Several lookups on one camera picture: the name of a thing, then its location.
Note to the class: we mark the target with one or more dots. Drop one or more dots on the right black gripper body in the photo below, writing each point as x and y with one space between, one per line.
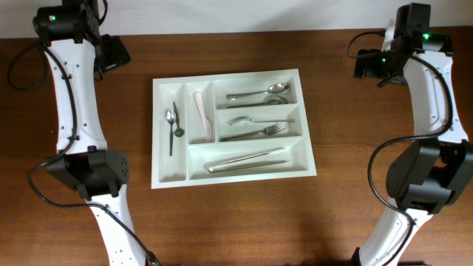
368 66

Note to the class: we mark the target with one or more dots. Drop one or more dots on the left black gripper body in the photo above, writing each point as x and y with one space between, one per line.
117 61

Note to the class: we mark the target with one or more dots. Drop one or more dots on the small steel teaspoon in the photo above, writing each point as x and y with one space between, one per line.
171 119

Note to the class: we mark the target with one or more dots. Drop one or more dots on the steel fork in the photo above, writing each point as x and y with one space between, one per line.
248 119
267 131
179 132

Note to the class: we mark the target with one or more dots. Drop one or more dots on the steel spoon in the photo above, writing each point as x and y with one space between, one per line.
268 101
275 89

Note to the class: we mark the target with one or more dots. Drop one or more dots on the pink plastic knife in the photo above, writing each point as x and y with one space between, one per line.
207 125

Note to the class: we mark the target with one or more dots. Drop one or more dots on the metal chopstick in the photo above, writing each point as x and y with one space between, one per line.
218 169
243 157

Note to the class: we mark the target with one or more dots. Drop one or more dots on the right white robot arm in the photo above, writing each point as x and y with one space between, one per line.
436 167

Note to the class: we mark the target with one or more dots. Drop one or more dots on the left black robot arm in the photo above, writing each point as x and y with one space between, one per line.
78 54

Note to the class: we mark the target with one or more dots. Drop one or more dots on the white cutlery tray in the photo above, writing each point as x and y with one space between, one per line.
186 167

